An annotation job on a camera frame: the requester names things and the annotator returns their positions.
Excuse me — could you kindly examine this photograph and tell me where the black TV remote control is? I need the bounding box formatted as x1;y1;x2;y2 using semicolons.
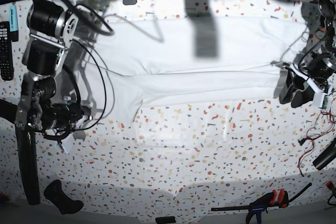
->
0;21;14;81

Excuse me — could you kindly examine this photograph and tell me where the black bar clamp left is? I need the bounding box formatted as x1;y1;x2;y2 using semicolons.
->
0;99;41;206

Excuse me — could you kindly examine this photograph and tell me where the orange clip right edge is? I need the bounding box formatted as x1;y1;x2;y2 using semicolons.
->
326;181;335;190

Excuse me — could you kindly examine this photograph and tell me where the small black box bottom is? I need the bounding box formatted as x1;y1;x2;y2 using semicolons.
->
155;216;176;224

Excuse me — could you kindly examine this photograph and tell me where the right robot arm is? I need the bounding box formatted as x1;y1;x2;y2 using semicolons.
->
15;0;92;153

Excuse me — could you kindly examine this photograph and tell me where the black cylinder right edge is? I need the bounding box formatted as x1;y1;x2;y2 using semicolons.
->
313;138;335;170

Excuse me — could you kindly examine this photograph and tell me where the white T-shirt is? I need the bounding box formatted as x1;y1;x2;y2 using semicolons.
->
66;17;308;125

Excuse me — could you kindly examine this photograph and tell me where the terrazzo pattern table cloth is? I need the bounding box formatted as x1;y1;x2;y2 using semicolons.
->
1;0;335;223

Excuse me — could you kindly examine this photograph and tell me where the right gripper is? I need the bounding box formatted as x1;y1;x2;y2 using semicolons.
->
44;103;93;154

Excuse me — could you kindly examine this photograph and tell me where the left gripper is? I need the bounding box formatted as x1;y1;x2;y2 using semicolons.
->
279;52;335;108

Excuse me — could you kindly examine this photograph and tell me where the teal highlighter marker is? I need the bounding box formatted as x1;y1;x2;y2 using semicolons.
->
9;5;19;42

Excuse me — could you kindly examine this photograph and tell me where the red black wire bundle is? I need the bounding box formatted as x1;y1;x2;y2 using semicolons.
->
297;110;336;177

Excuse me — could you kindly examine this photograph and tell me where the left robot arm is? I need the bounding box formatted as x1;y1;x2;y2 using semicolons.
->
279;0;335;110

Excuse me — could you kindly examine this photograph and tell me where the black orange bar clamp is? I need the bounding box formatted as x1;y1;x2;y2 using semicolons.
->
211;183;312;224

